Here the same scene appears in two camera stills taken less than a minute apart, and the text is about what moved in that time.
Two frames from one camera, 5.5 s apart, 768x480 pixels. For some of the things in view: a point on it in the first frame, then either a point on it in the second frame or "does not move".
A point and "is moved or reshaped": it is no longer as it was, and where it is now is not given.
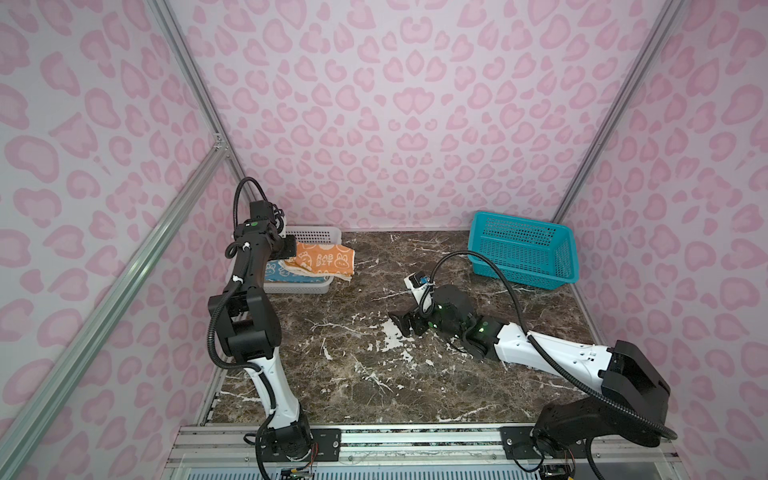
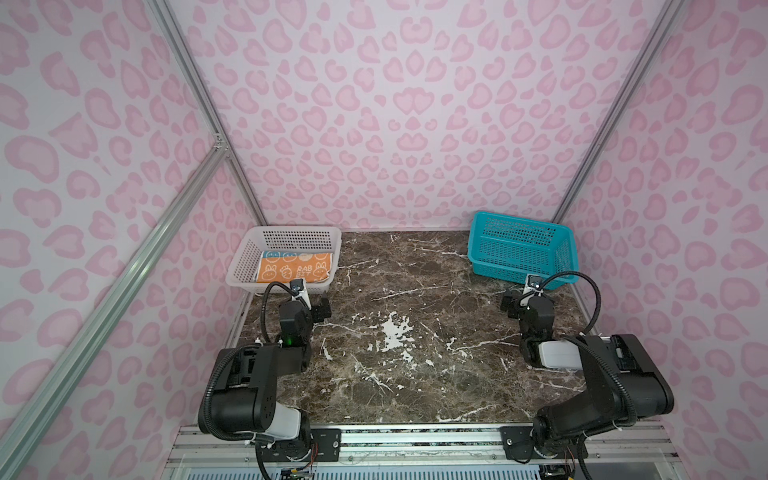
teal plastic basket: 538,253 does not move
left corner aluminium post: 196,84 does not move
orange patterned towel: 326,259 is moved or reshaped
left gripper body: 285,248 → 317,316
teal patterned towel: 276,271 is moved or reshaped
